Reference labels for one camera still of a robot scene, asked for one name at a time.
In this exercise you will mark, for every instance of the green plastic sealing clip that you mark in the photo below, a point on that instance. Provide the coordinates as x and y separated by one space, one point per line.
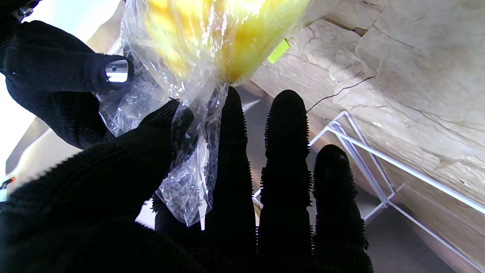
278 51

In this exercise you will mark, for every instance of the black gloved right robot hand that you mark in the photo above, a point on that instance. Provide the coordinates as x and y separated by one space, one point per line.
49 72

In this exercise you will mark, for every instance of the small wooden white-framed table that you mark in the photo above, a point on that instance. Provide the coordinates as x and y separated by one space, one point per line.
416 173

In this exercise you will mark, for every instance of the clear plastic bread bag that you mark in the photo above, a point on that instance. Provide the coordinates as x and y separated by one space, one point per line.
189 189

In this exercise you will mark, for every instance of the yellow pineapple bun bread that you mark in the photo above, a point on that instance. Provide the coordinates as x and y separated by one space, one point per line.
242 41

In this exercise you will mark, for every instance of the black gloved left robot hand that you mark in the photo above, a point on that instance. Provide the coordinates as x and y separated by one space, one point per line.
94 212

